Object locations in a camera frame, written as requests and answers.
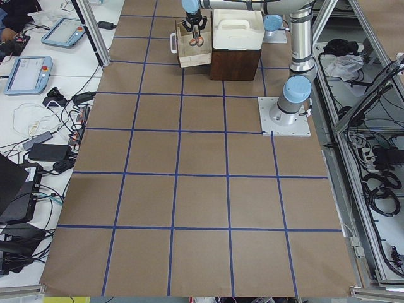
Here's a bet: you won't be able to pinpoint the white coiled cable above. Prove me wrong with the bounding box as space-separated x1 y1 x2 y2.
13 103 64 137

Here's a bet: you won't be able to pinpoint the black laptop computer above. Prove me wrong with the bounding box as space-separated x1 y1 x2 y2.
1 155 43 225

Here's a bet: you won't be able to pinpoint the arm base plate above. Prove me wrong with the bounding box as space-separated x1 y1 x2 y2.
258 97 311 137
263 29 287 44

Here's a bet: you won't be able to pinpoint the white crumpled cloth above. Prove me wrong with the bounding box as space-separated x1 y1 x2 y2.
324 54 364 81

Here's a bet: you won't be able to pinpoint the near blue teach pendant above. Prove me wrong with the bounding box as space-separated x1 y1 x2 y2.
4 56 53 96

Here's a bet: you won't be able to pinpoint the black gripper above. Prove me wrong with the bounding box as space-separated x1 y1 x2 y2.
182 11 208 37

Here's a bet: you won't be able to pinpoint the blue teach pendant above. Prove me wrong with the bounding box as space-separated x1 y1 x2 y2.
4 56 53 96
41 18 85 48

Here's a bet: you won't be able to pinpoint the white drawer handle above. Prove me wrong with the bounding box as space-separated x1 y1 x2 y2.
170 32 177 54

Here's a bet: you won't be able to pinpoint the grey orange scissors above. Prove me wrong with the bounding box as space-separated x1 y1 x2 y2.
189 34 204 47

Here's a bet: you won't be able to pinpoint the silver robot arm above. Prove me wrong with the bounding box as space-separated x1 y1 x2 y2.
182 1 316 127

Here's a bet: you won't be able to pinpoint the person in dark clothes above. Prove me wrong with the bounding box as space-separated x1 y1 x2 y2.
1 0 42 42

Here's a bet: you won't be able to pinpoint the far blue teach pendant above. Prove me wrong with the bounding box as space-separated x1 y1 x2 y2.
41 18 85 48

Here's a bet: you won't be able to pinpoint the white foam tray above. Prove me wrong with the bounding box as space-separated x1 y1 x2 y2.
213 9 265 51

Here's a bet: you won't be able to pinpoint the wooden drawer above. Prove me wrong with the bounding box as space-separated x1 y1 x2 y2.
175 17 212 68

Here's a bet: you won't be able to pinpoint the black power adapter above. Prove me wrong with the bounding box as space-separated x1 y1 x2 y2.
97 21 117 30

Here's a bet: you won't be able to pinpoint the aluminium cell frame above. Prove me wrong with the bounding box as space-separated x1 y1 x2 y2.
313 1 403 302

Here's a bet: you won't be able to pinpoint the large black power brick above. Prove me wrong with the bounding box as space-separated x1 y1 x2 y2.
28 143 71 162

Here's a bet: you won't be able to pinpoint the brown wooden drawer cabinet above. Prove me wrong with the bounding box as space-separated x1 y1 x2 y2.
210 49 261 81

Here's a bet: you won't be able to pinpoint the aluminium frame post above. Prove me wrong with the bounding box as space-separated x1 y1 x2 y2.
71 0 110 68

